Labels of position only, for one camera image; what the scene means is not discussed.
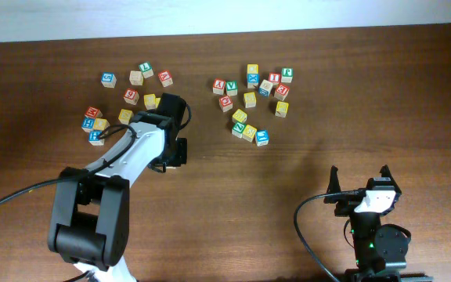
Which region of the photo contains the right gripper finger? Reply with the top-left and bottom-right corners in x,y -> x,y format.
327,165 -> 341,193
379,164 -> 393,184

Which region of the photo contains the yellow S wooden block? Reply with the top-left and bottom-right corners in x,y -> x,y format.
118,109 -> 134,125

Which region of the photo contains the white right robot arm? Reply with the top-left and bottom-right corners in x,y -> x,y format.
323,165 -> 434,282

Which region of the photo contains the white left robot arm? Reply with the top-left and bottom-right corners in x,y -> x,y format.
48,110 -> 187,281

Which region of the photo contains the yellow O block 2 side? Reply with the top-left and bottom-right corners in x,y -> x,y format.
155,97 -> 161,108

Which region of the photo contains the yellow wooden block X side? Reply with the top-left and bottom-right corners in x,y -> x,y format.
143,94 -> 157,110

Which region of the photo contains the green Z wooden block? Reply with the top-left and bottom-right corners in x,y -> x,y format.
232,122 -> 246,139

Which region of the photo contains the red Q wooden block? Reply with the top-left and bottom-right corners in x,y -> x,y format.
218,96 -> 233,112

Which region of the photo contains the red 6 wooden block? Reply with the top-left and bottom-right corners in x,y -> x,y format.
123,89 -> 139,105

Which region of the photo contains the yellow W wooden block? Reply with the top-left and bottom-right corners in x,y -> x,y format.
232,109 -> 247,123

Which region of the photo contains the yellow G wooden block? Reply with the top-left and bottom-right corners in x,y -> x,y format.
242,125 -> 257,143

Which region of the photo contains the yellow O wooden block left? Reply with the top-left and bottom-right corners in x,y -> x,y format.
92,118 -> 110,132

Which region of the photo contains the red Y wooden block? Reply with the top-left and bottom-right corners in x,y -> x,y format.
212,79 -> 226,95

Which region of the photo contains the blue H wooden block front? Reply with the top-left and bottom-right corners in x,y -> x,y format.
88,131 -> 104,146

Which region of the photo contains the blue h wooden block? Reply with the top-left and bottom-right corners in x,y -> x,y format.
88,131 -> 104,146
81,117 -> 95,132

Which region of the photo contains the plain picture wooden block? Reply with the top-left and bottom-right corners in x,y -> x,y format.
129,70 -> 144,86

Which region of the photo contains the green V wooden block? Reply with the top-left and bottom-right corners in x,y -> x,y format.
225,81 -> 238,96

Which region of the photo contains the blue U wooden block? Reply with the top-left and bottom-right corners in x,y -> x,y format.
255,130 -> 269,146

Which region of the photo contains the green L wooden block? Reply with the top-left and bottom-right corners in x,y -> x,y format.
139,62 -> 154,78

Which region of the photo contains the blue H wooden block back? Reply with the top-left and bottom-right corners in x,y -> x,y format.
81,117 -> 95,132

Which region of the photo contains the yellow centre wooden block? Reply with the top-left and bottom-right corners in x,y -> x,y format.
244,92 -> 257,108

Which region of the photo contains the red M wooden block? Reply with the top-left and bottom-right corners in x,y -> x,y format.
85,107 -> 103,119

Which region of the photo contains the yellow right wooden block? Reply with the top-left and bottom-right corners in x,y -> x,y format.
275,101 -> 289,118

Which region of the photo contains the blue 5 wooden block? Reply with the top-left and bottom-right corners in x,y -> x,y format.
101,72 -> 117,89

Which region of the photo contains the red E wooden block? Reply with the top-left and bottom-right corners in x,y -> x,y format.
274,84 -> 290,101

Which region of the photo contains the blue X wooden block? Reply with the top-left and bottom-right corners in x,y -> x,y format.
247,74 -> 259,89

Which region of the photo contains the blue tilted wooden block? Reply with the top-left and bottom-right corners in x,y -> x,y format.
258,80 -> 273,97

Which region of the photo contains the yellow top stacked block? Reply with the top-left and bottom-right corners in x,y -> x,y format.
247,63 -> 259,74

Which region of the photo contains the green J wooden block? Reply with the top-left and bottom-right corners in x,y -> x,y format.
281,67 -> 294,83

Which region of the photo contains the red I wooden block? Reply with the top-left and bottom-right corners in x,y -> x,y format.
268,73 -> 281,86

